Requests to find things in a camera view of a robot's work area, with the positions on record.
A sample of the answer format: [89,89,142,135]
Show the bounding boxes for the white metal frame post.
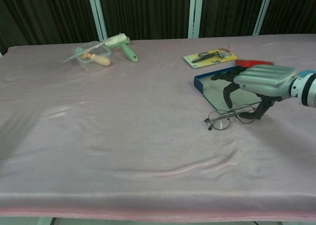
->
[252,0,275,37]
[188,0,204,39]
[86,0,109,40]

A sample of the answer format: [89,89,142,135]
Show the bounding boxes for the beige wooden stamp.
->
[81,51,111,67]

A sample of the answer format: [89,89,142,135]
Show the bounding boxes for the blue glasses case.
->
[194,66,262,112]

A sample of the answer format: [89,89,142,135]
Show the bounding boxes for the pink tablecloth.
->
[0,34,316,222]

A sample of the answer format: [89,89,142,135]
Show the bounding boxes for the clear plastic container lid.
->
[59,36,117,64]

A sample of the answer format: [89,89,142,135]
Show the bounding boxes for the wire-frame eyeglasses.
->
[204,104,262,131]

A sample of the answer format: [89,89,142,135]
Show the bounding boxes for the dark pleated curtain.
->
[0,0,316,55]

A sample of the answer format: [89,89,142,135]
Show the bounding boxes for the razor in yellow pack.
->
[183,47,237,69]

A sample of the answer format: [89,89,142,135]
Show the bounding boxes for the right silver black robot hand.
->
[210,64,298,120]

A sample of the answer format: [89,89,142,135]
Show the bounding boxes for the green lint roller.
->
[103,33,139,63]

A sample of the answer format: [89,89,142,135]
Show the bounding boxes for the clear plastic container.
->
[71,40,113,74]

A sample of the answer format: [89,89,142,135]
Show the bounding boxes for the red ink pad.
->
[235,59,276,68]

